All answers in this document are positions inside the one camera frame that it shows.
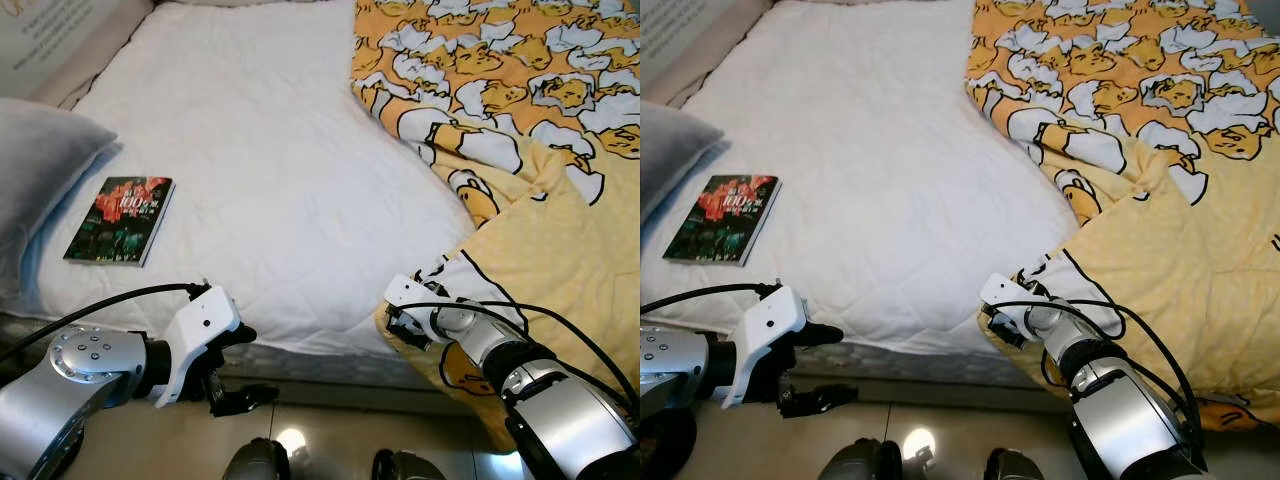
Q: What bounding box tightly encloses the grey robot left leg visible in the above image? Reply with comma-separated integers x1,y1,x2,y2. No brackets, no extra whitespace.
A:
222,437,291,480
818,437,901,480

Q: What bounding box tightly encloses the yellow cartoon print blanket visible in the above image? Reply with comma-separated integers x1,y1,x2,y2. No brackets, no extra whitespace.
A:
350,0,641,456
963,0,1280,433

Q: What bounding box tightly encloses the dark book with red cover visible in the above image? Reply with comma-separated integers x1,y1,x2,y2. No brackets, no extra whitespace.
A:
662,174,783,267
63,176,176,268

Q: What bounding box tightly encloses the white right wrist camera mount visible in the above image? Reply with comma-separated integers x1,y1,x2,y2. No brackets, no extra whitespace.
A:
979,272,1046,326
384,274,446,323

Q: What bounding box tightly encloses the white quilted mattress pad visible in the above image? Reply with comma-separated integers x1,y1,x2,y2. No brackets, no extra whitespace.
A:
5,0,481,361
645,0,1081,361

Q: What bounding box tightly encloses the grey mattress side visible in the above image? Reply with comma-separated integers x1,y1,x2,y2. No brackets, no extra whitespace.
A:
0,310,441,391
800,335,1041,391

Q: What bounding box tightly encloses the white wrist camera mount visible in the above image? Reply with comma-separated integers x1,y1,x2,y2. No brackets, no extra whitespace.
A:
720,283,809,409
979,272,1046,326
384,274,446,323
150,283,244,408

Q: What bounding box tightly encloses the grey robot leg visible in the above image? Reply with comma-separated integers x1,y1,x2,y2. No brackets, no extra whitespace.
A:
222,437,291,480
818,437,901,480
982,448,1046,480
372,448,433,480

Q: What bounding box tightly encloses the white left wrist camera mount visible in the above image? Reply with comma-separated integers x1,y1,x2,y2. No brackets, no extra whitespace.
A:
720,283,809,409
150,283,244,408

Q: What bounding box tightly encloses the grey plush pillow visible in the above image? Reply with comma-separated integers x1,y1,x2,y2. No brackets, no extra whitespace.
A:
640,100,709,226
0,97,119,301

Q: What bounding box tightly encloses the grey robot right leg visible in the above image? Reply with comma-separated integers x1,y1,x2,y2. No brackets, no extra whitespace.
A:
982,448,1046,480
372,448,433,480

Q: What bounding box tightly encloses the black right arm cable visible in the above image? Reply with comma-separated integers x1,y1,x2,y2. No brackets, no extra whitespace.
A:
395,298,641,421
985,295,1206,451

